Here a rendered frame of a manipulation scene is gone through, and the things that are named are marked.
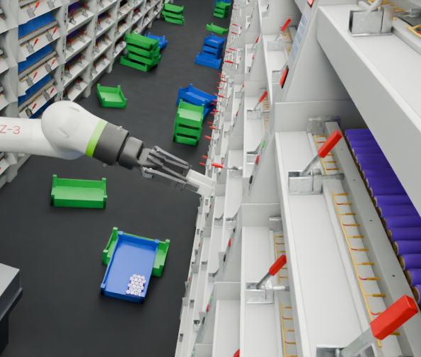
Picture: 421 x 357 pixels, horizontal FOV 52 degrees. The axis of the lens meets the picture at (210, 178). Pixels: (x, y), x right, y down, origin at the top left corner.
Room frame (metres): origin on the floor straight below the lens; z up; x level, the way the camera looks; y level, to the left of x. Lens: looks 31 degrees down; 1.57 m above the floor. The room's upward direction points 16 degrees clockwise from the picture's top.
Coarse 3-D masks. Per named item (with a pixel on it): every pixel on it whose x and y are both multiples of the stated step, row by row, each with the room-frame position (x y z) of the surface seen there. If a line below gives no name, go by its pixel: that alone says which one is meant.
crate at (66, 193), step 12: (60, 180) 2.09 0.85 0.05; (72, 180) 2.11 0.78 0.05; (84, 180) 2.14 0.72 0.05; (60, 192) 2.03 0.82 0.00; (72, 192) 2.06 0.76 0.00; (84, 192) 2.09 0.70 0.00; (96, 192) 2.12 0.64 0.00; (60, 204) 1.91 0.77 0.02; (72, 204) 1.93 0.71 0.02; (84, 204) 1.95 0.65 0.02; (96, 204) 1.98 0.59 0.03
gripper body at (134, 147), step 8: (128, 144) 0.88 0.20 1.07; (136, 144) 0.89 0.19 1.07; (128, 152) 0.87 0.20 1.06; (136, 152) 0.88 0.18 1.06; (144, 152) 0.92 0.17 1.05; (120, 160) 0.87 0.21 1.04; (128, 160) 0.87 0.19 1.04; (136, 160) 0.87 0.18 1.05; (144, 160) 0.88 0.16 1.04; (160, 160) 0.92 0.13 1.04; (128, 168) 0.87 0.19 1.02; (152, 168) 0.88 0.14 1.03
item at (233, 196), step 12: (240, 144) 1.37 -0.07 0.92; (240, 156) 1.32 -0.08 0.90; (228, 180) 1.16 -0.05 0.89; (240, 180) 1.16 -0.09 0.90; (228, 192) 1.09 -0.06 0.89; (240, 192) 1.09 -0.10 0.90; (228, 204) 1.03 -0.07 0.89; (240, 204) 1.03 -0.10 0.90; (228, 216) 0.97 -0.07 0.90; (228, 240) 0.86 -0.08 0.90
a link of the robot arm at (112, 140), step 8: (104, 128) 0.88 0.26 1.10; (112, 128) 0.89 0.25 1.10; (120, 128) 0.90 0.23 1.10; (104, 136) 0.87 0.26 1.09; (112, 136) 0.87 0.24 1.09; (120, 136) 0.88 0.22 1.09; (96, 144) 0.85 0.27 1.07; (104, 144) 0.86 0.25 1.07; (112, 144) 0.86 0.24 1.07; (120, 144) 0.87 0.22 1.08; (96, 152) 0.85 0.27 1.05; (104, 152) 0.85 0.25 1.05; (112, 152) 0.86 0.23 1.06; (120, 152) 0.87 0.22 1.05; (104, 160) 0.86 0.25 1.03; (112, 160) 0.86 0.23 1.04
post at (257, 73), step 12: (276, 0) 1.37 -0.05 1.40; (288, 0) 1.37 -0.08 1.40; (276, 12) 1.37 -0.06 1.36; (288, 12) 1.37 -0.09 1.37; (300, 12) 1.37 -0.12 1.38; (252, 72) 1.37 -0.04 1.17; (264, 72) 1.37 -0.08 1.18; (240, 108) 1.39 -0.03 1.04; (240, 120) 1.37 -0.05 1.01; (240, 132) 1.37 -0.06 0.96; (228, 144) 1.45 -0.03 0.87; (228, 156) 1.37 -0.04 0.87; (180, 312) 1.39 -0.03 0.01
